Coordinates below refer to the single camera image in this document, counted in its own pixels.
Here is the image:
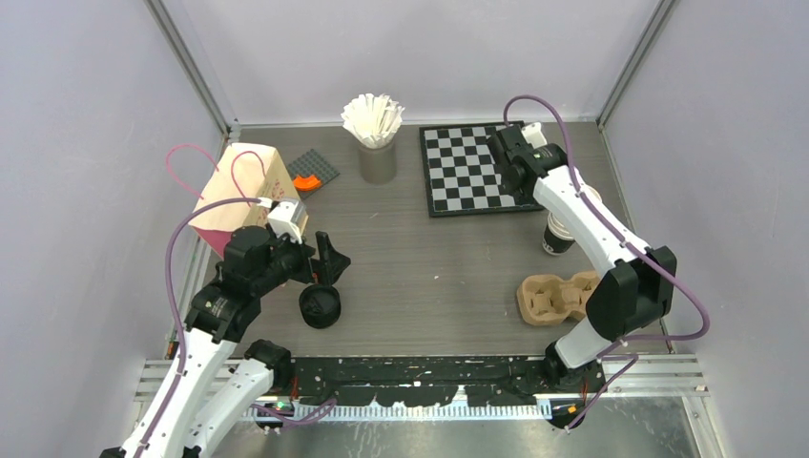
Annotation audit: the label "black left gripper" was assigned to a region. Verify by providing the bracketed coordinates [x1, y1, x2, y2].
[254, 223, 350, 293]

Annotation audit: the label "grey straw holder cup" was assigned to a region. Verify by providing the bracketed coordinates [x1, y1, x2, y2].
[358, 142, 397, 185]

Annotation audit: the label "black white chessboard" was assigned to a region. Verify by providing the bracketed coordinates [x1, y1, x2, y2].
[419, 122, 542, 218]

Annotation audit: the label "grey lego baseplate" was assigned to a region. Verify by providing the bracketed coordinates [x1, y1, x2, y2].
[287, 149, 341, 199]

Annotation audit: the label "stack of paper cups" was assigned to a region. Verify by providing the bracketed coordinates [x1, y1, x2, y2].
[539, 186, 605, 258]

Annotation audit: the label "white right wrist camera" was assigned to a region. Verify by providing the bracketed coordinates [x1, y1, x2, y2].
[521, 122, 549, 149]

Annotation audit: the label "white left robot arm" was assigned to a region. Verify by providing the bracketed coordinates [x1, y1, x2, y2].
[101, 226, 351, 457]

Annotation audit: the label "white wrapped straws bundle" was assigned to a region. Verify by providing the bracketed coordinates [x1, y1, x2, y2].
[341, 94, 405, 150]

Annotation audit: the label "paper gift bag pink handles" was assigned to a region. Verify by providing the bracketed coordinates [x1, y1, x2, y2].
[181, 142, 301, 257]

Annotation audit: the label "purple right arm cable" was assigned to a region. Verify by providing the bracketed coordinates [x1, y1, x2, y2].
[503, 94, 712, 431]

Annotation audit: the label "orange plastic piece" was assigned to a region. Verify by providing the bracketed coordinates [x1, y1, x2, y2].
[293, 175, 323, 193]

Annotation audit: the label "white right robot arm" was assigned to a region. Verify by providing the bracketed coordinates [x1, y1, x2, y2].
[487, 123, 677, 392]

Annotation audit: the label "aluminium frame rail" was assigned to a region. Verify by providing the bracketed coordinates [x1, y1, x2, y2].
[135, 354, 709, 427]

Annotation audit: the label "brown pulp cup carrier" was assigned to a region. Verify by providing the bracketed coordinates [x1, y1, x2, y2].
[516, 271, 600, 326]

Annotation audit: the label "stack of black lids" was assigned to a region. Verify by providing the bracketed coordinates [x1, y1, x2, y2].
[299, 284, 342, 329]

